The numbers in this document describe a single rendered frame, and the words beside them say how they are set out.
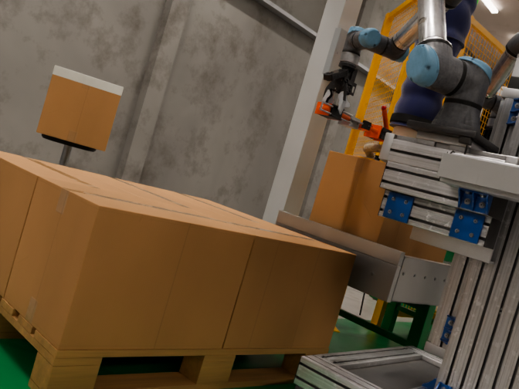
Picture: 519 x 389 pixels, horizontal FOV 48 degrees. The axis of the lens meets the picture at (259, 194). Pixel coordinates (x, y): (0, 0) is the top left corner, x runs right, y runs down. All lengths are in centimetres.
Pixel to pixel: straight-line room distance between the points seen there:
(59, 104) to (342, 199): 179
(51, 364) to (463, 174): 123
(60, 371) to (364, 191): 149
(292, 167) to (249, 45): 608
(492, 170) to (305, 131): 219
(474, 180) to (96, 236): 103
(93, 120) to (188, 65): 530
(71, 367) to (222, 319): 53
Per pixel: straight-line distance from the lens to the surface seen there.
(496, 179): 168
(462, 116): 189
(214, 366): 205
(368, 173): 261
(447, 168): 173
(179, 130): 886
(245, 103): 976
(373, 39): 237
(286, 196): 372
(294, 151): 376
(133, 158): 824
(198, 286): 187
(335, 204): 269
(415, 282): 256
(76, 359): 172
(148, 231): 169
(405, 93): 288
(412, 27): 235
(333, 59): 377
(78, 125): 362
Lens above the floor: 73
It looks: 2 degrees down
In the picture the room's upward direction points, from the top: 16 degrees clockwise
